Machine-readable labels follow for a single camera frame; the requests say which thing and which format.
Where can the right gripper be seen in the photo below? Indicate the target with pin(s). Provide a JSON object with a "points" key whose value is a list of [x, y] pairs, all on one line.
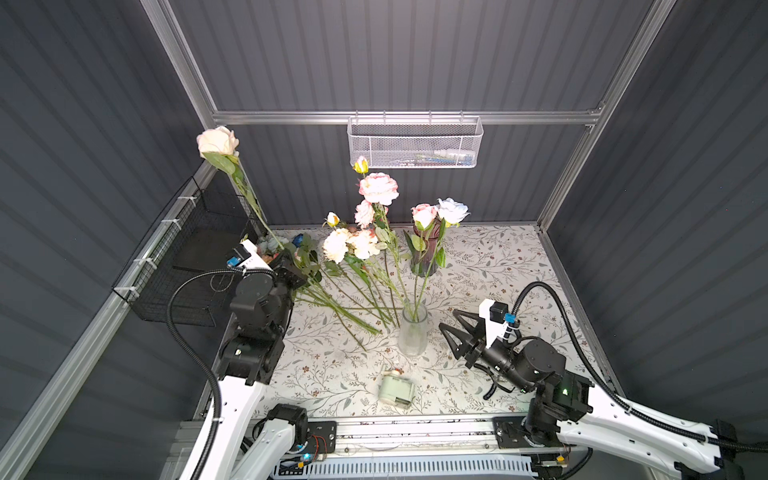
{"points": [[466, 338]]}

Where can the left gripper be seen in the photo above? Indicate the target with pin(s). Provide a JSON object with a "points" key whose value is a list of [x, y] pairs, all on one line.
{"points": [[285, 272]]}

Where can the clear frosted glass vase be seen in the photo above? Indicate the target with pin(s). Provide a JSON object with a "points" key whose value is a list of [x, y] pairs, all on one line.
{"points": [[414, 326]]}

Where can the pink peony flower spray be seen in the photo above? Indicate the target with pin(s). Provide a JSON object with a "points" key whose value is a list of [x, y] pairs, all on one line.
{"points": [[379, 190]]}

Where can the white blue rose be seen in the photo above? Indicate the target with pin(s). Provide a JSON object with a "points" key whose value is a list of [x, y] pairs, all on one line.
{"points": [[450, 213]]}

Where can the pink rose stem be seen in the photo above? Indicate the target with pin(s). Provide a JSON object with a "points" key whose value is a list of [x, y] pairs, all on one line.
{"points": [[427, 252]]}

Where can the cream rose stem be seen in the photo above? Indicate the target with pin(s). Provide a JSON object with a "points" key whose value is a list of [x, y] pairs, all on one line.
{"points": [[218, 146]]}

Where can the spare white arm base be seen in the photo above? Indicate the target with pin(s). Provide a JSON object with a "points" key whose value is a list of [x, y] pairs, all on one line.
{"points": [[285, 430]]}

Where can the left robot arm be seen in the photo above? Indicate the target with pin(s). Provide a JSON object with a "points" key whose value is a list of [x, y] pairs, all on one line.
{"points": [[262, 308]]}

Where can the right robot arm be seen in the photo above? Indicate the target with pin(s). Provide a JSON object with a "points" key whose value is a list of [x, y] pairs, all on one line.
{"points": [[570, 409]]}

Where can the dark red glass vase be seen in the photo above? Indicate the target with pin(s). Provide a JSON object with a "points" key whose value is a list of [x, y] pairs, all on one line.
{"points": [[424, 246]]}

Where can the flower bunch on table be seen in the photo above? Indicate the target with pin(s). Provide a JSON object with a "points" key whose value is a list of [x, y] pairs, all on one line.
{"points": [[329, 285]]}

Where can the cream white flower spray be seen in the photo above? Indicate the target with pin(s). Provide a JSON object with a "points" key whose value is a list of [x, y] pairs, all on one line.
{"points": [[358, 252]]}

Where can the tubes in white basket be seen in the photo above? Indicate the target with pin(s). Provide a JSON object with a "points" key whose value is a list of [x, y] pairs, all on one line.
{"points": [[446, 157]]}

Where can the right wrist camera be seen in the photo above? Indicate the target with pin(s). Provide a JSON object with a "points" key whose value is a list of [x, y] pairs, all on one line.
{"points": [[498, 321]]}

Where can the black wire wall basket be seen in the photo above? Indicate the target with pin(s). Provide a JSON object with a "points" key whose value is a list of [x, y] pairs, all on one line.
{"points": [[199, 238]]}

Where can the aluminium front rail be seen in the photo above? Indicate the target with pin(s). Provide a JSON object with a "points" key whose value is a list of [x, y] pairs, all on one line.
{"points": [[399, 435]]}

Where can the white wire wall basket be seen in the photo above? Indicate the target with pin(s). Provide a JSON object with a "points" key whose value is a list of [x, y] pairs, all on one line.
{"points": [[379, 138]]}

